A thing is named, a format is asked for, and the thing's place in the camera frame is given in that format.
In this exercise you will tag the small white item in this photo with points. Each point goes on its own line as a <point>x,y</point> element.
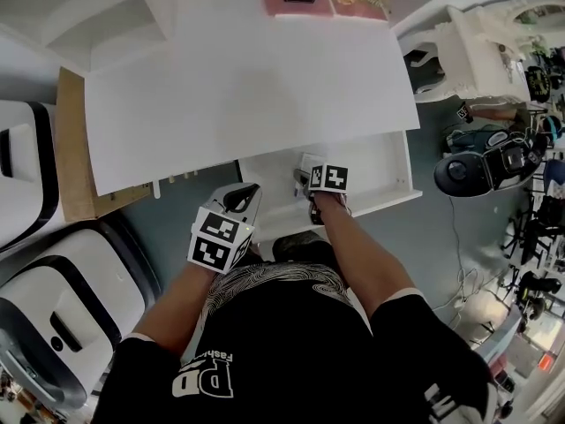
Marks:
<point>312,161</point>

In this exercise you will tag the person's left forearm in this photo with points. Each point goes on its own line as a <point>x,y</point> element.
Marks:
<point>176,307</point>

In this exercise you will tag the white ornate dressing table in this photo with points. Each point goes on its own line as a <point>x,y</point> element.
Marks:
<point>472,51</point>

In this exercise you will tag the white desk drawer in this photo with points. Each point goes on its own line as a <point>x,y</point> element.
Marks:
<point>375,166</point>

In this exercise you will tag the brown wooden board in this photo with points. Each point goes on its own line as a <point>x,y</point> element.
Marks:
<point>73,157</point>

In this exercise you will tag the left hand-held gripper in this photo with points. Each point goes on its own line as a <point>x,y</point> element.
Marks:
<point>216,245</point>

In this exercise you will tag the white shelf unit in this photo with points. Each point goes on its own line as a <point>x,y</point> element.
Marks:
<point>101,20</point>

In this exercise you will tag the person's patterned shorts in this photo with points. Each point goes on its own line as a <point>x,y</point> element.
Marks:
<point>269,285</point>

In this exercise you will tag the black round machine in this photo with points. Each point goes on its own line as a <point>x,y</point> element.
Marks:
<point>463,172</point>

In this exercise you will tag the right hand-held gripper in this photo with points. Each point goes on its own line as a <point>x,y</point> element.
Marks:
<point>333,177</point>

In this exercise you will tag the black folding stands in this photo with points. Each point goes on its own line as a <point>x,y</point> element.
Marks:
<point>538,232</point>

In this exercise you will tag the another person's forearm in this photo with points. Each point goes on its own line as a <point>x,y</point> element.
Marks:
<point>499,114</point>

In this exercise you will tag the white and black appliance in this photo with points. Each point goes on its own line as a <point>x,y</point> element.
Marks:
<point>22,179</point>
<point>66,307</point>

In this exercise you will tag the person's right forearm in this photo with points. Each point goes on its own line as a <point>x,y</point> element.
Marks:
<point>357,254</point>

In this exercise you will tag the person's black t-shirt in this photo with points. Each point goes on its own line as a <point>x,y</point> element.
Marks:
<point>291,360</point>

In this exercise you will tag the white desk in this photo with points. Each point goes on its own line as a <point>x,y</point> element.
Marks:
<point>247,95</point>

